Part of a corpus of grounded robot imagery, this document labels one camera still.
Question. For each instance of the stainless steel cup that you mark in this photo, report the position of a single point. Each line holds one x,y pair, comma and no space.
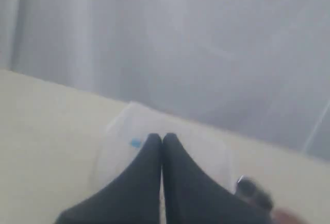
253,193

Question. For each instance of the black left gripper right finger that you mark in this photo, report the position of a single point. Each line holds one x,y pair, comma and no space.
191,196

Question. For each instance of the white perforated plastic basket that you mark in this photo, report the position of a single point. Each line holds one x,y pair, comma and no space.
126,134

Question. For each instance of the blue snack packet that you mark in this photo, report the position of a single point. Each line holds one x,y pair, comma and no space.
136,143

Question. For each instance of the brown round wooden plate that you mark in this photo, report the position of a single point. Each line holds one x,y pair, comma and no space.
284,216

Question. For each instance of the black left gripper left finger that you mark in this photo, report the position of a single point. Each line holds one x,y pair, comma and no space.
132,197

